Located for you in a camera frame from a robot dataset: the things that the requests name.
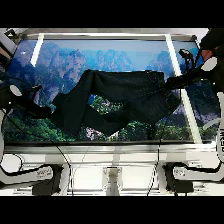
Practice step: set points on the dark blue jeans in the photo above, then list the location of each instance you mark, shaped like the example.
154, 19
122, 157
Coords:
133, 87

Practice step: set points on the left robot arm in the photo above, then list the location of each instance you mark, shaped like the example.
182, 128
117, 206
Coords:
23, 103

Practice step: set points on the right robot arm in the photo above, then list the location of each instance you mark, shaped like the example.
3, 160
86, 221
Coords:
186, 77

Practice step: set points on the silver frame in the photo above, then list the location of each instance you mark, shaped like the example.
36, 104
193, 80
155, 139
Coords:
100, 148

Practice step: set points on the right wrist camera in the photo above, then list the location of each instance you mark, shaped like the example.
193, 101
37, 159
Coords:
185, 53

